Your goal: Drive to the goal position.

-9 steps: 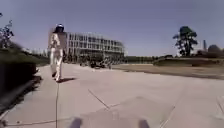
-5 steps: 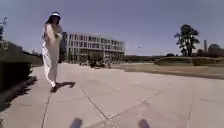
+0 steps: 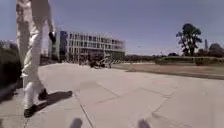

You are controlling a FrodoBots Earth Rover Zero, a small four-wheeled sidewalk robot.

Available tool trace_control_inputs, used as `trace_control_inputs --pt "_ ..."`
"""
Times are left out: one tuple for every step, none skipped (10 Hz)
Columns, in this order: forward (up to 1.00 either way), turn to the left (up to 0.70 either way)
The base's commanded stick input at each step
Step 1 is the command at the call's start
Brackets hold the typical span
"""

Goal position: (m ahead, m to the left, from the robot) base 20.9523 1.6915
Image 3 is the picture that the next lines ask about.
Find row of parked bicycles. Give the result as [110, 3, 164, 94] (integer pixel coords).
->
[87, 55, 115, 70]

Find white building with many windows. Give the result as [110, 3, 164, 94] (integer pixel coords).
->
[49, 30, 127, 64]

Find pale concrete slab pavement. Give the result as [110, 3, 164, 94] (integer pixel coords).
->
[0, 62, 224, 128]

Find robot's own part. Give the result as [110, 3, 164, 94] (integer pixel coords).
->
[69, 117, 84, 128]
[137, 118, 152, 128]

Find dry brown grass field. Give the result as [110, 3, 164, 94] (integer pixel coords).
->
[112, 62, 224, 81]

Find low green hedge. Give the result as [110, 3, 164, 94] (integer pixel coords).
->
[154, 55, 224, 66]

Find tall dark tree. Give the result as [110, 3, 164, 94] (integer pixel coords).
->
[175, 22, 204, 57]

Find person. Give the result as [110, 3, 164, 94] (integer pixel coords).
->
[15, 0, 73, 119]

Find distant trees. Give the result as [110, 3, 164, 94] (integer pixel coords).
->
[195, 42, 224, 58]

